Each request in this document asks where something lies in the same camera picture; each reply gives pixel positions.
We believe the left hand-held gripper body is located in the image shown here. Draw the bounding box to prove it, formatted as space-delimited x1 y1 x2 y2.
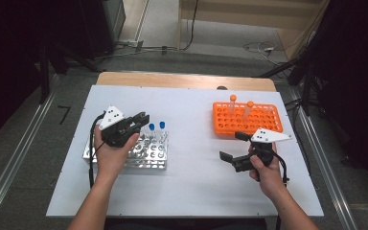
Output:
99 104 142 149

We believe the person's right hand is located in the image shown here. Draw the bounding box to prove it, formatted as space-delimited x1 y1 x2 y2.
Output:
248 143 288 201

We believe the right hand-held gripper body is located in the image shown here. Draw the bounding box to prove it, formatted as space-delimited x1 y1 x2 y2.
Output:
231 127 293 173

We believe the hand-held gripper cable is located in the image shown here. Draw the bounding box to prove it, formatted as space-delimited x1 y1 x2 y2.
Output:
88 111 107 190
269 149 290 187

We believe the white floor cable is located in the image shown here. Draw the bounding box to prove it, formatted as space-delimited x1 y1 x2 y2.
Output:
242 40 282 67

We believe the white board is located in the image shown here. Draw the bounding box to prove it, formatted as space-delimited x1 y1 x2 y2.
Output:
46 84 324 219

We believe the metal test tube rack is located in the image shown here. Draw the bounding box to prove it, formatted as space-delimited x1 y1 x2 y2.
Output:
81 128 170 171

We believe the dark cabinet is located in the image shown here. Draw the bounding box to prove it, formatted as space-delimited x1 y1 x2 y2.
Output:
76 0 127 60

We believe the wooden table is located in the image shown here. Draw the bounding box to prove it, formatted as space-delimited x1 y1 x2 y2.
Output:
96 71 277 93

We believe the light wooden shelf unit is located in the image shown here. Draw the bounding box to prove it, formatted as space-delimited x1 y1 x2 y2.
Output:
176 0 330 60

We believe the black metal stand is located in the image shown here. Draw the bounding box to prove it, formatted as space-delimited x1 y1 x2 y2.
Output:
37 41 104 104
258 56 321 117

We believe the left hand-held gripper cable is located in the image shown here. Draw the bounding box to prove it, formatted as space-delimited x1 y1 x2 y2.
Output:
88 111 107 190

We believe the orange test tube rack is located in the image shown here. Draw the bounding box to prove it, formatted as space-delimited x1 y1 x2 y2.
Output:
212 101 284 139

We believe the right hand-held gripper cable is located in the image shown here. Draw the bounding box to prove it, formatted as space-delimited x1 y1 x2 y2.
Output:
269 149 290 187

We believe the black floor cable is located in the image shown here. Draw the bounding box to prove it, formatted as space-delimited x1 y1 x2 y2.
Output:
179 0 199 52

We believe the orange-capped test tube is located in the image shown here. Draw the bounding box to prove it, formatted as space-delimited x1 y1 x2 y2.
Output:
229 94 238 115
242 101 255 119

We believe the person's left hand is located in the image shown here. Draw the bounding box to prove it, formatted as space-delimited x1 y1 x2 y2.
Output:
94 127 141 185

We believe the metal floor rail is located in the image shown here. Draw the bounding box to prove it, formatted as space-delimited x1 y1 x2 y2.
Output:
0 75 60 230
288 85 359 230

